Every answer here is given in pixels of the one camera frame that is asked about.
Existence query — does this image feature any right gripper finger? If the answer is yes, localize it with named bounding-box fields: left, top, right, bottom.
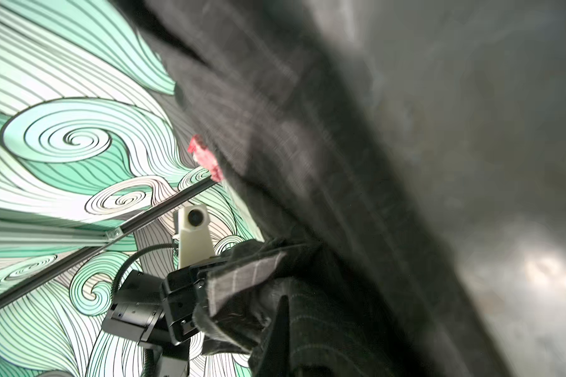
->
left=259, top=296, right=290, bottom=377

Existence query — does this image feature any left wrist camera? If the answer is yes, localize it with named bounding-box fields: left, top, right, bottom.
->
left=175, top=204, right=215, bottom=270

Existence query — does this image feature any pink toy figure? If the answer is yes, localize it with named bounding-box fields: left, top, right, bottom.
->
left=187, top=134, right=224, bottom=182

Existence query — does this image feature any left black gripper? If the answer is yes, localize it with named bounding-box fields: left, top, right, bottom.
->
left=102, top=256, right=226, bottom=376

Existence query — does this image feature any dark pinstriped long sleeve shirt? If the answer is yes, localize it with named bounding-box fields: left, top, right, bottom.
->
left=115, top=1, right=509, bottom=376

